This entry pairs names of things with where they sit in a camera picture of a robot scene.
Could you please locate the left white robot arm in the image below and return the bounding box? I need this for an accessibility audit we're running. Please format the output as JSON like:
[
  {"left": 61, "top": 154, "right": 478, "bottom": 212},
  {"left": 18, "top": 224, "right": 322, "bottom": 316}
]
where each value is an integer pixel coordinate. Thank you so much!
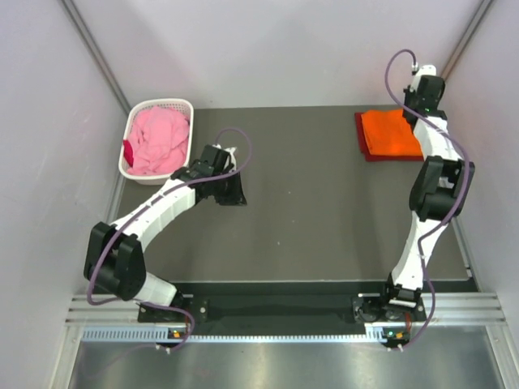
[{"left": 84, "top": 144, "right": 247, "bottom": 322}]

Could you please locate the orange t shirt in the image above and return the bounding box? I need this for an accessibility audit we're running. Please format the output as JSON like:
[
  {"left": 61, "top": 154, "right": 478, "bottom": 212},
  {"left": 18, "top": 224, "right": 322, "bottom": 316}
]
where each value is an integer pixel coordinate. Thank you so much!
[{"left": 360, "top": 109, "right": 422, "bottom": 159}]

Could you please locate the grey slotted cable duct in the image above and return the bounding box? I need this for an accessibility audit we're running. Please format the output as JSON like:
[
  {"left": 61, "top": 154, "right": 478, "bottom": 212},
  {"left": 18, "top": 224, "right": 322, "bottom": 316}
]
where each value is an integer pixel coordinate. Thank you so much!
[{"left": 81, "top": 327, "right": 405, "bottom": 344}]

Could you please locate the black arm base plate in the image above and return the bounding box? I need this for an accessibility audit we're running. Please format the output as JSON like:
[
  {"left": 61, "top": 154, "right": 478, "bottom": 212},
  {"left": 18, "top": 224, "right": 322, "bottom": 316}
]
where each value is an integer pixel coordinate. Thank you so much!
[{"left": 137, "top": 289, "right": 427, "bottom": 325}]

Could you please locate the aluminium frame rail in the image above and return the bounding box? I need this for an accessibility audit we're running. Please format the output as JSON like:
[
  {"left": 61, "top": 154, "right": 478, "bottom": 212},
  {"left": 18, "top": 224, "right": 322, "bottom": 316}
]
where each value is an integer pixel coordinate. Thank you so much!
[{"left": 65, "top": 293, "right": 506, "bottom": 327}]

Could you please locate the folded red t shirt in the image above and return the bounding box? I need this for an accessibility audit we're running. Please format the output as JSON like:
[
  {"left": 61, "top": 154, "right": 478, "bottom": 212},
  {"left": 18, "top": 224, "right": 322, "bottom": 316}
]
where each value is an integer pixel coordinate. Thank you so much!
[{"left": 354, "top": 112, "right": 423, "bottom": 162}]

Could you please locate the pink t shirt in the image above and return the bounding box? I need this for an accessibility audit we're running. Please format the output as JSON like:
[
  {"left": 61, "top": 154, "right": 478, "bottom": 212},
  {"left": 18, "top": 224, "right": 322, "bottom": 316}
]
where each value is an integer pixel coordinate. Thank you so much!
[{"left": 127, "top": 106, "right": 190, "bottom": 176}]

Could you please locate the white plastic laundry basket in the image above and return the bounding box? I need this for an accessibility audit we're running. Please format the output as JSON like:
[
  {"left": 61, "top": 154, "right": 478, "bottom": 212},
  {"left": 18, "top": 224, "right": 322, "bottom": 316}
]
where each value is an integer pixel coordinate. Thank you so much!
[{"left": 118, "top": 98, "right": 194, "bottom": 185}]

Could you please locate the dark red cloth in basket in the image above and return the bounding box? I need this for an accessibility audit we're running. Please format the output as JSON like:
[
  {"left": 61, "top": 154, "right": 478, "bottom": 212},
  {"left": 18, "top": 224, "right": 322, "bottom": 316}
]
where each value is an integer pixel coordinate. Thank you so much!
[{"left": 122, "top": 139, "right": 134, "bottom": 167}]

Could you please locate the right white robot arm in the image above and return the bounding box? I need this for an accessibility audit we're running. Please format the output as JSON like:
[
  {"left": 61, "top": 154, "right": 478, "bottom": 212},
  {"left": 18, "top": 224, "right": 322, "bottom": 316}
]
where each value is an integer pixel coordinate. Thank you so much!
[{"left": 378, "top": 66, "right": 475, "bottom": 321}]

